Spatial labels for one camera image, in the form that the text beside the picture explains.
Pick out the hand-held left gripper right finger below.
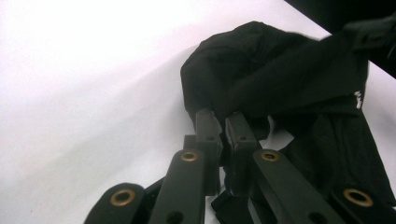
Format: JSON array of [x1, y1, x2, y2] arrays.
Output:
[[224, 111, 263, 198]]

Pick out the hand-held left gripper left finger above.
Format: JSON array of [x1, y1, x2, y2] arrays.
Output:
[[183, 107, 224, 197]]

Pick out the black pants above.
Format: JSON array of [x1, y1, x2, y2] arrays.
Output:
[[180, 13, 396, 224]]

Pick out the white table cover board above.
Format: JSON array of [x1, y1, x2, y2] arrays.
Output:
[[0, 0, 396, 224]]

